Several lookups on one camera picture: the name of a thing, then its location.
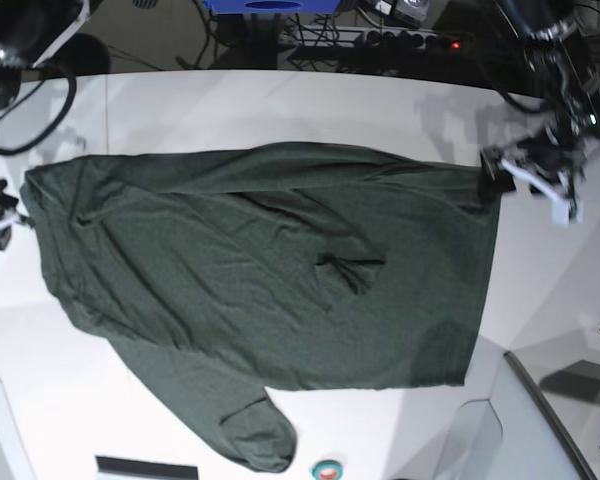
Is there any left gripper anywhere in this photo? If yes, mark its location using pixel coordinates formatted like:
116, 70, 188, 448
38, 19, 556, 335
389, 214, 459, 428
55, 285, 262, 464
478, 127, 586, 203

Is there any red green emergency button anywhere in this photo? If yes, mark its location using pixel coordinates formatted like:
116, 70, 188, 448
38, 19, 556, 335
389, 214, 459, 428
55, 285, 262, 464
311, 460, 343, 480

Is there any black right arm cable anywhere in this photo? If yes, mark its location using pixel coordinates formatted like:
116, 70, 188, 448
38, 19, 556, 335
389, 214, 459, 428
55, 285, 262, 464
0, 74, 79, 156

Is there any dark green t-shirt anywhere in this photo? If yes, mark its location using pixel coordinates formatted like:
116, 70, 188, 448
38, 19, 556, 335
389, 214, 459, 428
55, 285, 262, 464
21, 142, 500, 474

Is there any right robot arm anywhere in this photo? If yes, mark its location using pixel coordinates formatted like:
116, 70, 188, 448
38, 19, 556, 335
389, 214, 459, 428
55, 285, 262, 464
0, 1, 100, 157

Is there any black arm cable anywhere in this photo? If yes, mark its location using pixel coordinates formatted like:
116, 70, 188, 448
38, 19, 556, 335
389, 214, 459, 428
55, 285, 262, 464
0, 74, 79, 156
494, 79, 556, 116

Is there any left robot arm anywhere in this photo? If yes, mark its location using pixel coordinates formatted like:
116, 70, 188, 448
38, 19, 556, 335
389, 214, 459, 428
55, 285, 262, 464
477, 1, 600, 203

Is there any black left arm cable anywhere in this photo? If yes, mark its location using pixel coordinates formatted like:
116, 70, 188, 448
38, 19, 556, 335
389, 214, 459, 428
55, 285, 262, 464
494, 79, 556, 116

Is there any blue box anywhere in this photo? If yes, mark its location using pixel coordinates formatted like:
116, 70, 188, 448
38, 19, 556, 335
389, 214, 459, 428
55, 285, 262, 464
203, 0, 340, 15

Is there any grey power strip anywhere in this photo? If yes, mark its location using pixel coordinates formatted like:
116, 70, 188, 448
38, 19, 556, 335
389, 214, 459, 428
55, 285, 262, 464
354, 29, 464, 53

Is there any grey monitor edge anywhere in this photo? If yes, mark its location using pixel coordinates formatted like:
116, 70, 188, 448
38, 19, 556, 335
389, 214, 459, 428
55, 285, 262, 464
505, 351, 600, 479

